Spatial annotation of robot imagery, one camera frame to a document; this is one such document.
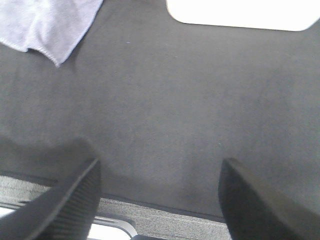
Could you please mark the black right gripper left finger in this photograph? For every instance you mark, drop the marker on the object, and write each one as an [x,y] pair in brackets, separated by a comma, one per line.
[64,212]

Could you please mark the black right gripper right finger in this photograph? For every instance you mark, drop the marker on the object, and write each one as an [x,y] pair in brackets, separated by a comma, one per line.
[255,211]

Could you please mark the grey microfibre towel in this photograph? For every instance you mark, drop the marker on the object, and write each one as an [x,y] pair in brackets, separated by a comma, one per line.
[52,27]

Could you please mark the white lidded storage box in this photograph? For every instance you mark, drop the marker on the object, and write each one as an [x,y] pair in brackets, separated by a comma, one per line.
[283,15]

